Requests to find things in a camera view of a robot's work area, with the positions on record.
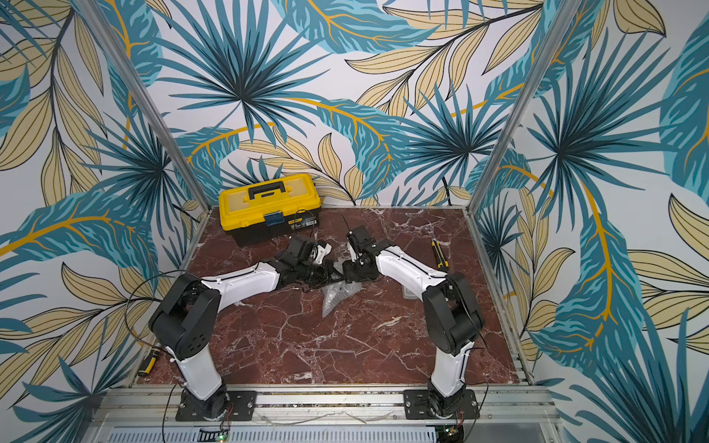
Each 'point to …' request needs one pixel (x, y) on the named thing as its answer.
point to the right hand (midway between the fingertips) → (351, 274)
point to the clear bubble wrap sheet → (335, 293)
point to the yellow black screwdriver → (148, 362)
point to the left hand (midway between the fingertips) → (343, 279)
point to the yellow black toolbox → (270, 209)
